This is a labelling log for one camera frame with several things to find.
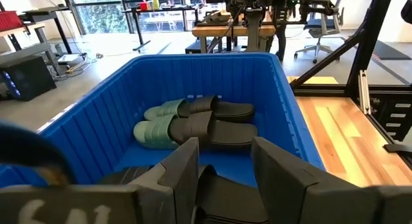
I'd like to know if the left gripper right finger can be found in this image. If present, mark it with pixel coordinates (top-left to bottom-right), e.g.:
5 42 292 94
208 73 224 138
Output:
250 136 319 224

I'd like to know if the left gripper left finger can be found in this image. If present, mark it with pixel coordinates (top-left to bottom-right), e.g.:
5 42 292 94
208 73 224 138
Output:
129 136 200 224

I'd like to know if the black rubber slide sandal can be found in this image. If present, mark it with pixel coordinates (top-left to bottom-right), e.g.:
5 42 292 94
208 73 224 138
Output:
192 164 270 224
169 110 259 148
178 95 256 124
96 165 155 186

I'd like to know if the green rubber slide sandal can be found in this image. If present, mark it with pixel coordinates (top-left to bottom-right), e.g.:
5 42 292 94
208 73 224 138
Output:
143 98 191 122
133 113 180 150

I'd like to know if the blue plastic bin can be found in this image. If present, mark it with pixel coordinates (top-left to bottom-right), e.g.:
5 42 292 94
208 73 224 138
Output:
0 52 325 189

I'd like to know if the person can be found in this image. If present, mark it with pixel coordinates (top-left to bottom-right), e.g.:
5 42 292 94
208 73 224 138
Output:
273 23 288 61

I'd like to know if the wooden workbench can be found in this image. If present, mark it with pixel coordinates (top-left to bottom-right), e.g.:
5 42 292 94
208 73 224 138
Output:
191 10 277 54

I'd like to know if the black standing desk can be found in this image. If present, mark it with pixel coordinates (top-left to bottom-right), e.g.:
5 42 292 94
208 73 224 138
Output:
19 5 74 55
121 5 202 53

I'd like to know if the white office chair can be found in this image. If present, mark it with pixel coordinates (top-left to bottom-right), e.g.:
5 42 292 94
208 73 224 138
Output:
294 6 346 64

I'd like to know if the white floor box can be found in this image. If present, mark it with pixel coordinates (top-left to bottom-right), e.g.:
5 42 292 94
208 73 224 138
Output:
57 52 82 66

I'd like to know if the black floor mat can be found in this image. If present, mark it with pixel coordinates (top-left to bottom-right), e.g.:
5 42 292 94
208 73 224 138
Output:
372 39 412 61

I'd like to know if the black computer tower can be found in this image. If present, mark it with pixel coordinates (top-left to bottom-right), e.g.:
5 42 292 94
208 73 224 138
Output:
0 55 57 102

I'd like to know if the gray bench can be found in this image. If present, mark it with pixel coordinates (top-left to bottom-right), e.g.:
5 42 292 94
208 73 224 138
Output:
0 42 54 67

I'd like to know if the wooden side table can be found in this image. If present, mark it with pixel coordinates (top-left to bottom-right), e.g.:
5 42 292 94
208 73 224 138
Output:
0 22 46 53

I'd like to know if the red crate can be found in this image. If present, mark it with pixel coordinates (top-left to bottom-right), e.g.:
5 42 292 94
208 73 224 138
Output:
0 10 24 32

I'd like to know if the silver corner bracket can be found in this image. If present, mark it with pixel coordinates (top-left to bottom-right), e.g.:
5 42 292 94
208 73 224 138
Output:
358 69 372 115

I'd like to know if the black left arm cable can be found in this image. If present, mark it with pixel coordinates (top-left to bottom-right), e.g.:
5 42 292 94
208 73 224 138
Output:
0 120 77 187

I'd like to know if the glass window wall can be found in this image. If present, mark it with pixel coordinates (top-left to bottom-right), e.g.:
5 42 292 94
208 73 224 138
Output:
62 0 226 35

